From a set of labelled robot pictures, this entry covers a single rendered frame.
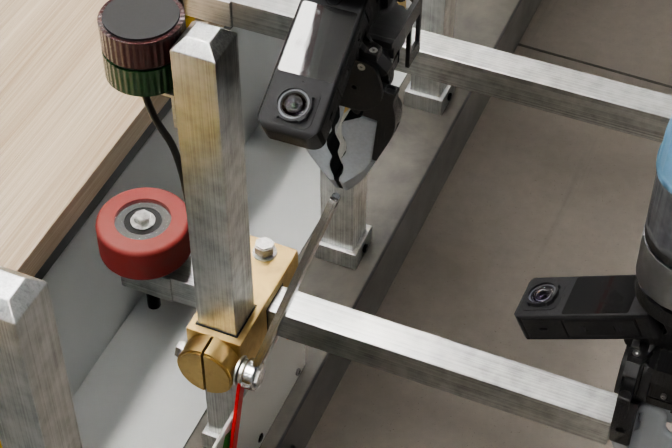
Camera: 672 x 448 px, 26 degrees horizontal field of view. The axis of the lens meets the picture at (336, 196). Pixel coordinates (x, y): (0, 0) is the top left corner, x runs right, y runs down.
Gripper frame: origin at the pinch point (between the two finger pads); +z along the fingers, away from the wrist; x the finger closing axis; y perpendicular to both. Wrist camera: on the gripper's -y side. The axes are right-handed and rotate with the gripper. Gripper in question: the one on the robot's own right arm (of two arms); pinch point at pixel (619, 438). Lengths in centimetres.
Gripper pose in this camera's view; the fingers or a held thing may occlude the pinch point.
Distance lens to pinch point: 119.9
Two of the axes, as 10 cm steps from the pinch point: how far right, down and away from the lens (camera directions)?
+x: 3.9, -6.5, 6.5
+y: 9.2, 2.8, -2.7
